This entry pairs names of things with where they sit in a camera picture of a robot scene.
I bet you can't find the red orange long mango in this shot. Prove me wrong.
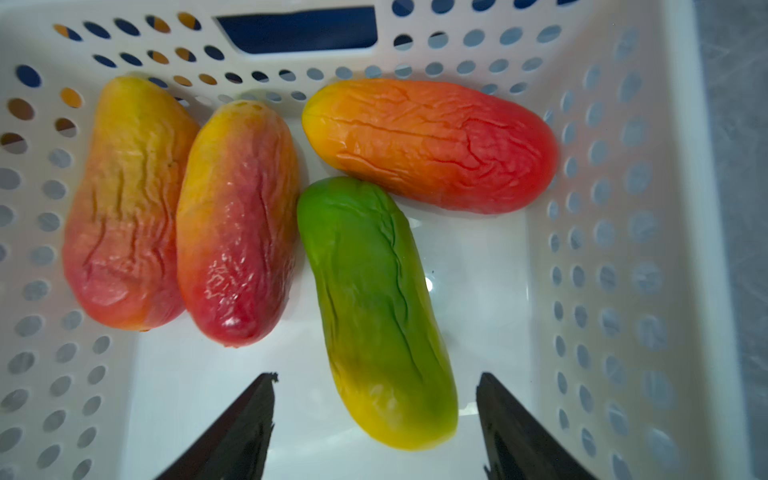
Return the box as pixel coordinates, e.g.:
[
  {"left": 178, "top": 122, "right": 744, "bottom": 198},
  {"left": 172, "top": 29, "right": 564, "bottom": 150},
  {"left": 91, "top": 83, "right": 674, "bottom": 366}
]
[{"left": 302, "top": 79, "right": 559, "bottom": 214}]

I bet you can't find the red yellow mango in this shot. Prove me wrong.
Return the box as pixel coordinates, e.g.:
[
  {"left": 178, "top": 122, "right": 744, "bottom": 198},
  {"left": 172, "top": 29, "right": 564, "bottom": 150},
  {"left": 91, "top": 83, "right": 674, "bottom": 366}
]
[{"left": 177, "top": 100, "right": 300, "bottom": 348}]

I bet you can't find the white perforated plastic basket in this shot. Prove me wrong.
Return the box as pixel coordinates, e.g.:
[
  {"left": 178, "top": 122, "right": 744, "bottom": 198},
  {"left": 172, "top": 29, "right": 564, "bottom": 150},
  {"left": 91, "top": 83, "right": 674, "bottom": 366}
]
[{"left": 1, "top": 1, "right": 751, "bottom": 479}]

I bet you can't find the green yellow mango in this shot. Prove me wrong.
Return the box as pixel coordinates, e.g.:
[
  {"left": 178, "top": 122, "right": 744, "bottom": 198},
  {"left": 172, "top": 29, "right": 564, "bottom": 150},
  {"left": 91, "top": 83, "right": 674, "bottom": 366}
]
[{"left": 298, "top": 177, "right": 459, "bottom": 451}]

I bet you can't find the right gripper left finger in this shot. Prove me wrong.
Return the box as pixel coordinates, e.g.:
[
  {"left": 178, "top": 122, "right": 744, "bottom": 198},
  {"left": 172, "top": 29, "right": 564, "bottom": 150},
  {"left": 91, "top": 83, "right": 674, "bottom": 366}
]
[{"left": 159, "top": 373, "right": 278, "bottom": 479}]

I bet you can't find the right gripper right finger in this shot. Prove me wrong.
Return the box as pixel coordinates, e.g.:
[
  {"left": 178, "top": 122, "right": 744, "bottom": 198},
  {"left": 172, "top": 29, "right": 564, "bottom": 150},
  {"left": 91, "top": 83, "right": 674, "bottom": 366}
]
[{"left": 476, "top": 372, "right": 593, "bottom": 479}]

